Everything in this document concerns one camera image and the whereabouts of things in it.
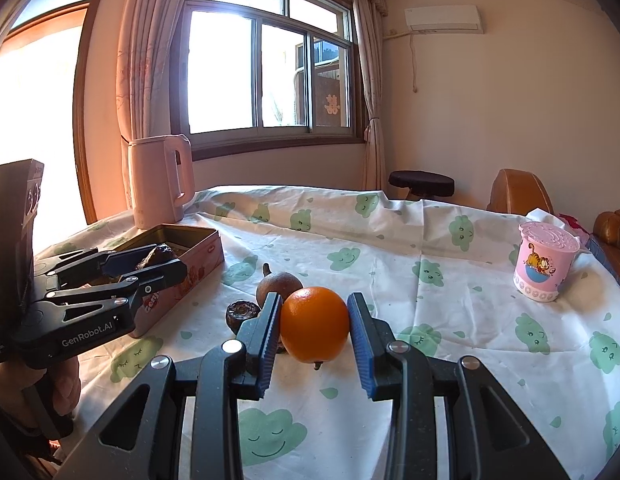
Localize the dark round chocolate pastry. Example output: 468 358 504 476
225 300 261 335

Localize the smooth round orange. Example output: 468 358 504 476
281 286 350 367

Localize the brown pear-shaped fruit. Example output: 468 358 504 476
255 263 303 308

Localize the dark chocolate pastry front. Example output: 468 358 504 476
135 244 176 270

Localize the left hand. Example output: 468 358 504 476
0 356 82 479

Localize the pink rectangular tin box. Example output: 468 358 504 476
109 223 225 339

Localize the pink electric kettle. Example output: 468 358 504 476
129 134 195 230

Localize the white green-cloud tablecloth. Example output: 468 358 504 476
62 186 620 479

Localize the black round stool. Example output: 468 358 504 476
389 170 455 200

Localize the pink cartoon mug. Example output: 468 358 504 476
512 221 581 302

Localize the brown leather chair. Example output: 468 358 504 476
486 169 554 216

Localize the wooden-framed window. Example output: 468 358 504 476
170 0 365 160

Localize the left pink curtain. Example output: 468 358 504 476
116 0 185 206

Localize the pink curtain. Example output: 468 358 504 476
116 0 185 206
353 0 388 191

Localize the brown leather sofa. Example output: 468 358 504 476
593 209 620 283

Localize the right pink curtain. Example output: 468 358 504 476
353 0 388 191

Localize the white wall air conditioner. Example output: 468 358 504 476
404 4 484 34

